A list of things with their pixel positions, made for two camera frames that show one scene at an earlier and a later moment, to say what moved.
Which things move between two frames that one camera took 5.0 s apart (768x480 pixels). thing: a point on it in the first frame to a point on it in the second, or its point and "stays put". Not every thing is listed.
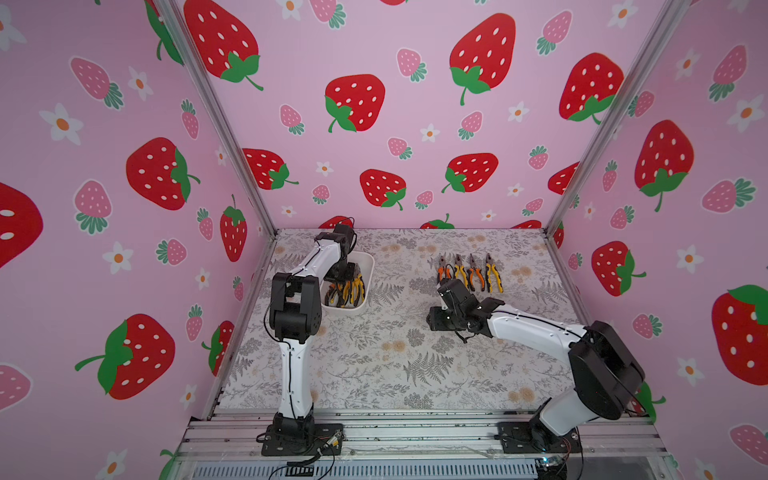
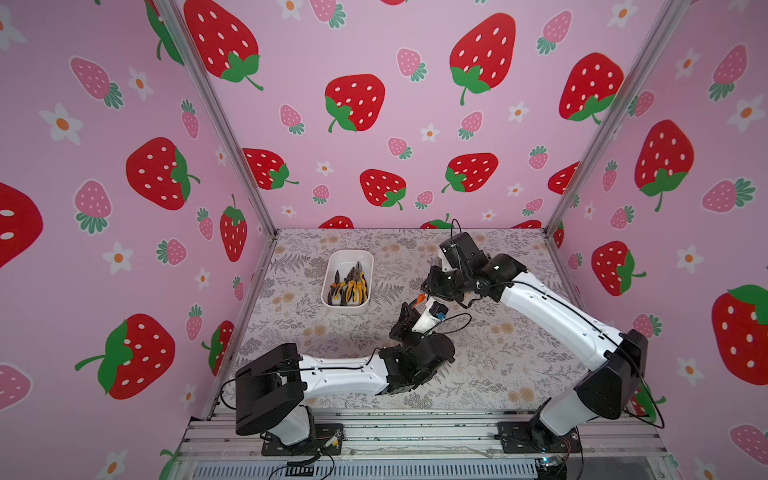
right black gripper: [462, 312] to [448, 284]
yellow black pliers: [357, 283] stays put
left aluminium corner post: [210, 99] stays put
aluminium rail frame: [423, 447] stays put
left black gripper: [347, 277] to [404, 326]
